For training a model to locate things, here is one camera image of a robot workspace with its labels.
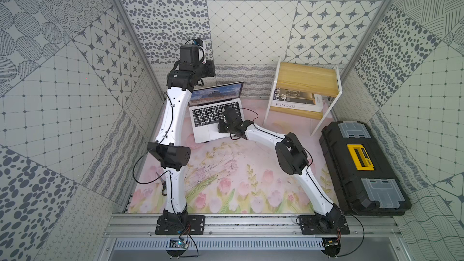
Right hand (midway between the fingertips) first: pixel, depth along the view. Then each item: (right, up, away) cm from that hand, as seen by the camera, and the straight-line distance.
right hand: (221, 126), depth 101 cm
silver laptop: (-8, +12, 0) cm, 14 cm away
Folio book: (+36, +15, -7) cm, 40 cm away
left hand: (-3, +30, -24) cm, 39 cm away
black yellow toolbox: (+59, -19, -34) cm, 70 cm away
